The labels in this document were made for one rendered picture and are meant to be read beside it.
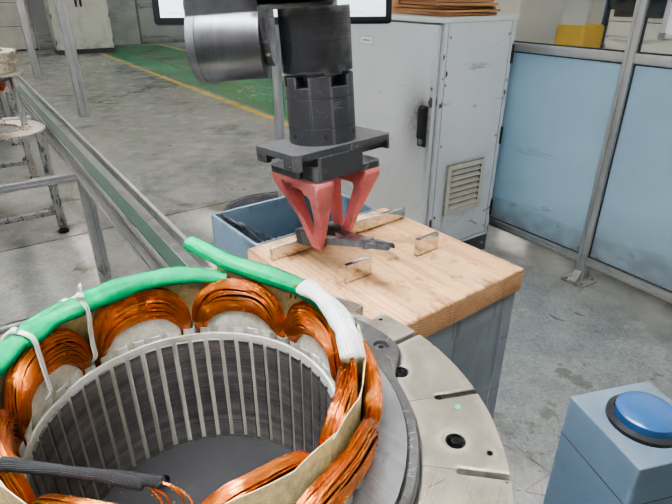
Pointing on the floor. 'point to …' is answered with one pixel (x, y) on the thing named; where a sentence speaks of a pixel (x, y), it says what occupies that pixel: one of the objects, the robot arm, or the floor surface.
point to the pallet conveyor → (97, 188)
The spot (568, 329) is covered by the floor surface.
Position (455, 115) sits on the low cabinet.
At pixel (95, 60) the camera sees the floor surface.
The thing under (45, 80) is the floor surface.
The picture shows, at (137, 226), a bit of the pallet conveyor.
